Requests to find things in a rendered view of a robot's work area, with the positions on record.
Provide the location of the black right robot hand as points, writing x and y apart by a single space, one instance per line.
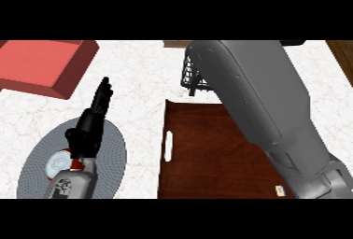
292 42

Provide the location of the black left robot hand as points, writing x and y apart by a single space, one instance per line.
89 124

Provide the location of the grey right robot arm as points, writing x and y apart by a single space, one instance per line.
257 109

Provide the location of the brown wooden tray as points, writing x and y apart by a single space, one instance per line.
207 149

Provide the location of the grey round placemat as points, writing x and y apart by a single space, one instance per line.
108 155

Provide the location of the dark brown wooden cabinet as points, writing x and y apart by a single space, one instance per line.
343 57

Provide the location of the red can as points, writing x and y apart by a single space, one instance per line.
57 162

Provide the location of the red cutting board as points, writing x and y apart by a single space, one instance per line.
38 63

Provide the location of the brown wooden block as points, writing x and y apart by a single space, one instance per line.
176 43

